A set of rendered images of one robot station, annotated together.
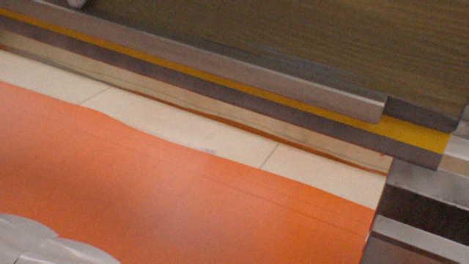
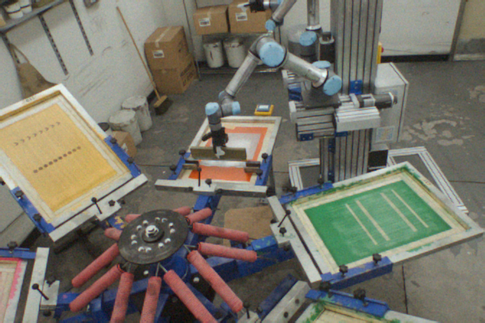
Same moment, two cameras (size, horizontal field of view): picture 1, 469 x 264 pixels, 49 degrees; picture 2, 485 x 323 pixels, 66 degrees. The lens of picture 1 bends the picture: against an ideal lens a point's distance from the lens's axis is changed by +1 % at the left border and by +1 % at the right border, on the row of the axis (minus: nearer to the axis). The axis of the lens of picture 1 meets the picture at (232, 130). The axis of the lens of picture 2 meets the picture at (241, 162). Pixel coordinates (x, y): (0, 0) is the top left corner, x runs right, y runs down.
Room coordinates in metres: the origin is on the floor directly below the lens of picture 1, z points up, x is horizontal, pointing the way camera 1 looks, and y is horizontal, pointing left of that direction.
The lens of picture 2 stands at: (2.15, 0.25, 2.46)
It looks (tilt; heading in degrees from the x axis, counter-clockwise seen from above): 38 degrees down; 181
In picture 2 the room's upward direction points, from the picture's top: 10 degrees counter-clockwise
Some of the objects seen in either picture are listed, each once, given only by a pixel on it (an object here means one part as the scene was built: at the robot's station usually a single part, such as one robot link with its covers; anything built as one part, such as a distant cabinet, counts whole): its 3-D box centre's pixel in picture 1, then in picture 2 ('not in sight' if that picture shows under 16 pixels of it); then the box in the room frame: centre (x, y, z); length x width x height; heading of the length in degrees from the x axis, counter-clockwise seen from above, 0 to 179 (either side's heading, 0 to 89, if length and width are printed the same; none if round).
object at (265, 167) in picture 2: not in sight; (263, 173); (0.38, 0.33, 0.98); 0.30 x 0.05 x 0.07; 161
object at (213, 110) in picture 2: not in sight; (213, 112); (0.27, 0.09, 1.39); 0.09 x 0.08 x 0.11; 98
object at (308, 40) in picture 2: not in sight; (308, 42); (-0.45, 0.80, 1.42); 0.13 x 0.12 x 0.14; 150
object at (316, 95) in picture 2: not in sight; (320, 89); (0.05, 0.77, 1.31); 0.15 x 0.15 x 0.10
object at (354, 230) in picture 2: not in sight; (347, 213); (0.88, 0.69, 1.05); 1.08 x 0.61 x 0.23; 101
